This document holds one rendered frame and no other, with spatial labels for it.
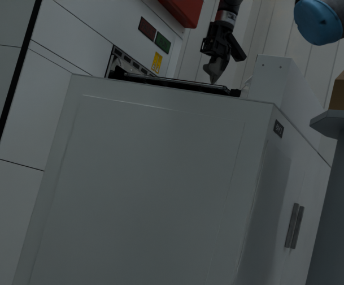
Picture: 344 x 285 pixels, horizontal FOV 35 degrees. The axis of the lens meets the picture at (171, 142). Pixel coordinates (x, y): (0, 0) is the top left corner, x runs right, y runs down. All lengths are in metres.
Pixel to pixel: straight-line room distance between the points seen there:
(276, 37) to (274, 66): 2.80
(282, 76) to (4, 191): 0.79
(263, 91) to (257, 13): 2.86
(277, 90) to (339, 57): 2.52
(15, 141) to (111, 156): 0.26
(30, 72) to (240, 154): 0.60
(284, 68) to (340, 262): 0.50
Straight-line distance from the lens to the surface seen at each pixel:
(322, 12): 1.29
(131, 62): 1.91
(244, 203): 1.33
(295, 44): 4.14
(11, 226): 1.58
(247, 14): 4.21
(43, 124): 1.59
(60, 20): 1.60
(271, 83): 1.44
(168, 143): 1.43
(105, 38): 1.78
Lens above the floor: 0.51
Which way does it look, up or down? 7 degrees up
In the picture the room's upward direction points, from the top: 15 degrees clockwise
